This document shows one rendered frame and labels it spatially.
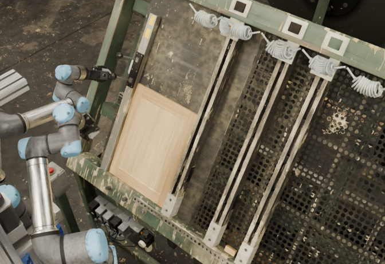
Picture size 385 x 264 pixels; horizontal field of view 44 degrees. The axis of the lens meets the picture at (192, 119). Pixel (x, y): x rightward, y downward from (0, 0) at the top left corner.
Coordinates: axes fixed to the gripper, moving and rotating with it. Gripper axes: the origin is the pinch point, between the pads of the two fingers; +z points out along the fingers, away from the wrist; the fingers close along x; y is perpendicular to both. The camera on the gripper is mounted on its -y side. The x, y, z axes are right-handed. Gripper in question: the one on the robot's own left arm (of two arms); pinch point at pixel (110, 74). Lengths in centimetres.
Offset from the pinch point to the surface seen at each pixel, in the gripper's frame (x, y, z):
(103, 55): -10.5, 12.0, 7.0
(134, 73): -1.4, -11.0, 7.0
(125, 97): 12.7, -4.3, 8.0
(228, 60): -10, -70, 5
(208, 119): 20, -59, 7
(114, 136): 35.3, 3.1, 8.1
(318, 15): -35, -100, 43
